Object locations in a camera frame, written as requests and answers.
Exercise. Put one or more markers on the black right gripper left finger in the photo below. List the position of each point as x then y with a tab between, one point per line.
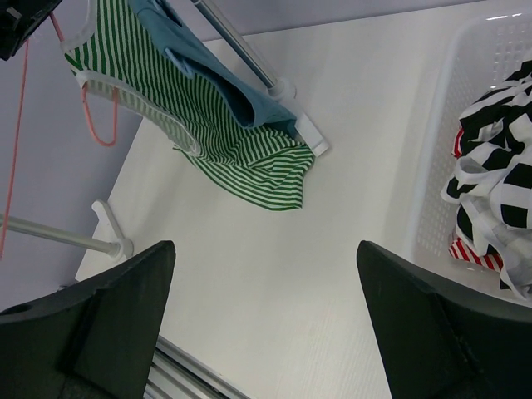
94	339

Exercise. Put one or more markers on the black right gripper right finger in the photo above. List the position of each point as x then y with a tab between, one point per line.
438	338

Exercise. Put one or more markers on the red white striped tank top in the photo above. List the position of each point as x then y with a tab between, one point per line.
459	248

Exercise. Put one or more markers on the black white striped tank top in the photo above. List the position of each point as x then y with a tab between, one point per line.
491	182

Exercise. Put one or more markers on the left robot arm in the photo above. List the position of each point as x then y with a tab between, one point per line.
19	20

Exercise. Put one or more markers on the pink hanger under green top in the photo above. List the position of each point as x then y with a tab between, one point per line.
50	115

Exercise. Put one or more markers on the green white striped tank top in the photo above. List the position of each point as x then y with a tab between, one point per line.
199	124

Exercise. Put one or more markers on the teal tank top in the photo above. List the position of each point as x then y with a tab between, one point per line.
175	41

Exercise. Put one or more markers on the silver clothes rack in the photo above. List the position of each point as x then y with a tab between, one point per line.
187	124

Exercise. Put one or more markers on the white plastic basket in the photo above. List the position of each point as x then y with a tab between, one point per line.
481	55

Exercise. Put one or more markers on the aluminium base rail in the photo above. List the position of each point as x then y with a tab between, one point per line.
176	374

